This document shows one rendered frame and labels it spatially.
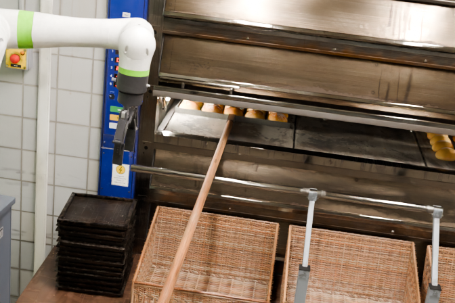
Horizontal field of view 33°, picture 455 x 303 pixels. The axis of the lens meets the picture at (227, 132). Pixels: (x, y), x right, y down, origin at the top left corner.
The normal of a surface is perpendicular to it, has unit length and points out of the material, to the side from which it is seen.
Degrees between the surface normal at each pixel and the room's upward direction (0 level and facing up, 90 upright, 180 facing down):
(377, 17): 70
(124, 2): 90
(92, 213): 0
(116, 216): 0
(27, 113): 90
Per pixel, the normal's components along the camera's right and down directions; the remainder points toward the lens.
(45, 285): 0.11, -0.94
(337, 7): -0.07, -0.02
